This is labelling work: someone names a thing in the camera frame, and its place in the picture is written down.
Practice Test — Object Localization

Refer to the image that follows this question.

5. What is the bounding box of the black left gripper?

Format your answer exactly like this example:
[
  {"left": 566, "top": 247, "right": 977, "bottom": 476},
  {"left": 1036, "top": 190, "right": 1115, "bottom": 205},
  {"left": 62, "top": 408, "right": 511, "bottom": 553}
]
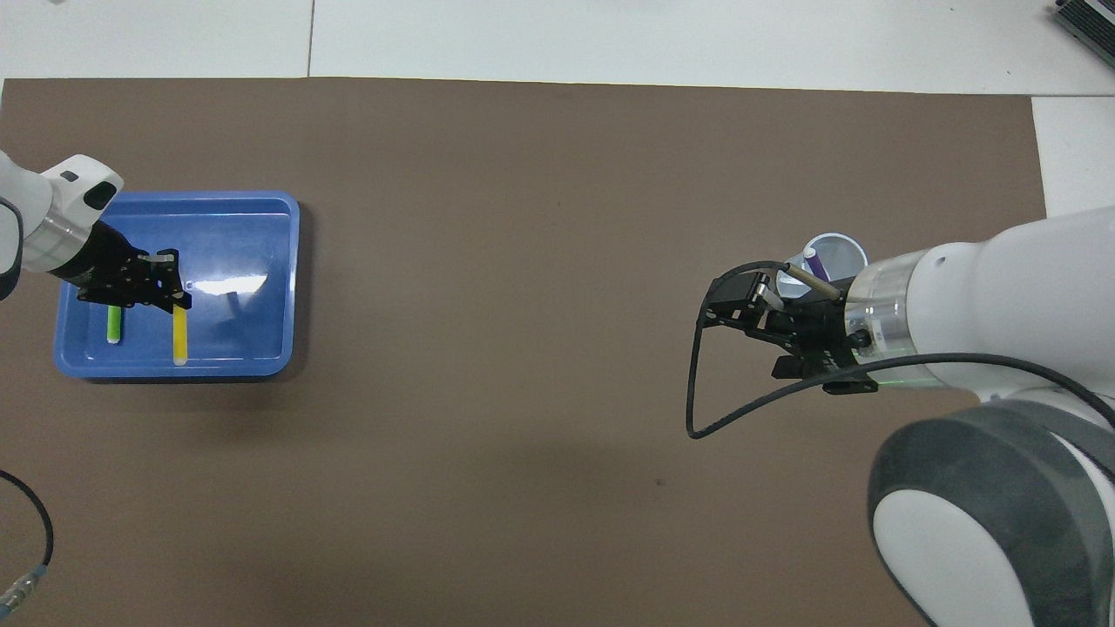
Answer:
[{"left": 53, "top": 219, "right": 193, "bottom": 313}]

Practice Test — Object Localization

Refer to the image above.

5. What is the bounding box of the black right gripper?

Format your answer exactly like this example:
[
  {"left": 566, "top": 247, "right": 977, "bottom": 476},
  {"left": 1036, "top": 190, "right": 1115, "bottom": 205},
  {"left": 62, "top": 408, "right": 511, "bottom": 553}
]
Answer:
[{"left": 703, "top": 271, "right": 877, "bottom": 395}]

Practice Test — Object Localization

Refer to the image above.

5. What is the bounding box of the blue plastic tray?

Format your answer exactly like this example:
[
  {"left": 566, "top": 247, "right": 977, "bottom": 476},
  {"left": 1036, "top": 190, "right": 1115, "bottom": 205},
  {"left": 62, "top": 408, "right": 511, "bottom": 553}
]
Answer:
[{"left": 54, "top": 191, "right": 301, "bottom": 380}]

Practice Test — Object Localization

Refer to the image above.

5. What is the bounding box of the translucent plastic cup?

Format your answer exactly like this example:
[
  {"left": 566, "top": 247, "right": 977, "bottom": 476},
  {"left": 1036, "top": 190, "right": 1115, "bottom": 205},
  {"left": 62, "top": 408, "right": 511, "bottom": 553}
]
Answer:
[{"left": 778, "top": 233, "right": 869, "bottom": 302}]

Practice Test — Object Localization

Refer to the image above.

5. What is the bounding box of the brown table mat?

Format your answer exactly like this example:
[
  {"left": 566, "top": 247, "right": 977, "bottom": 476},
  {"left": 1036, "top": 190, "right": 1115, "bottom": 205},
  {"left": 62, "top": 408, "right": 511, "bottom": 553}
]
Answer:
[{"left": 0, "top": 77, "right": 1095, "bottom": 627}]

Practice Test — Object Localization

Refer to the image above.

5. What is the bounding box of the grey ribbed device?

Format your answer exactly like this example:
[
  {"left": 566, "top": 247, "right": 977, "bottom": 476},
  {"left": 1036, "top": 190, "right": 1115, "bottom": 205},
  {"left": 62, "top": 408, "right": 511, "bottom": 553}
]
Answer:
[{"left": 1052, "top": 0, "right": 1115, "bottom": 67}]

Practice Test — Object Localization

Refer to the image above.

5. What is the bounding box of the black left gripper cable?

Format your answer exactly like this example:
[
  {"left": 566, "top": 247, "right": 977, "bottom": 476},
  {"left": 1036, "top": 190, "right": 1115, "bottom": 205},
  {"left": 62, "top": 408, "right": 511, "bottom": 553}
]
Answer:
[{"left": 0, "top": 469, "right": 56, "bottom": 616}]

